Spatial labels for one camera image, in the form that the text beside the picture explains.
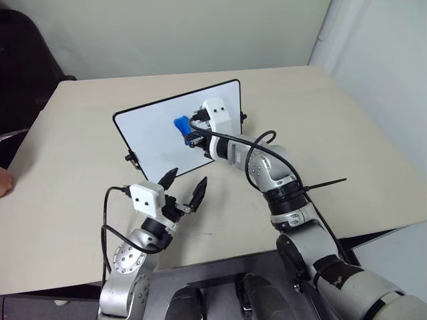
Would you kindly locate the black-framed whiteboard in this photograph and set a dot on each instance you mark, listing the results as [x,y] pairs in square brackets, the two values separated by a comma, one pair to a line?
[150,136]

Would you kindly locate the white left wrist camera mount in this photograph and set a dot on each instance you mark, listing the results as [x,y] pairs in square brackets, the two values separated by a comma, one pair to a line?
[146,196]

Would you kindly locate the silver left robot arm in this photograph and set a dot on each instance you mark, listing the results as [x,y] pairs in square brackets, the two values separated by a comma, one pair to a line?
[128,266]

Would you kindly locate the black chair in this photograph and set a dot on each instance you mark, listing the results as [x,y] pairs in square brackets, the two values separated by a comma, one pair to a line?
[23,83]

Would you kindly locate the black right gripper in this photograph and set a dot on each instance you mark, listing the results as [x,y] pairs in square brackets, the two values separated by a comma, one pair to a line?
[204,116]

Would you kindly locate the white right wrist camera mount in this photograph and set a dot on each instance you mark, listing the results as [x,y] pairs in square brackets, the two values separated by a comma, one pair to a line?
[218,111]

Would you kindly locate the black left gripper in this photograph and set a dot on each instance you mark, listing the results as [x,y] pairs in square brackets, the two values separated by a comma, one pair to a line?
[171,208]

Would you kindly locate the bare person hand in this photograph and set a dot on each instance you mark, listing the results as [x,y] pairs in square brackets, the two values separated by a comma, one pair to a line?
[5,182]

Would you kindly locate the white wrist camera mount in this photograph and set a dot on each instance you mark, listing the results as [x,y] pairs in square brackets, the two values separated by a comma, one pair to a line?
[218,111]
[146,196]

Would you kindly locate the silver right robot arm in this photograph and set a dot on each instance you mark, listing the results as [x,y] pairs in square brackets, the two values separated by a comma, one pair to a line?
[293,213]

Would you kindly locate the black whiteboard stand clip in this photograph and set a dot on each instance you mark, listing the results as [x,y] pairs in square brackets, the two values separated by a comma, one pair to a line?
[243,116]
[130,158]

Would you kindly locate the black zip tie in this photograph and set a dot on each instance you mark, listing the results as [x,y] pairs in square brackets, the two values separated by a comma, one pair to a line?
[328,183]

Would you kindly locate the blue whiteboard eraser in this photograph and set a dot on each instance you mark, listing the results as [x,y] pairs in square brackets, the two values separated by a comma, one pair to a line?
[181,124]

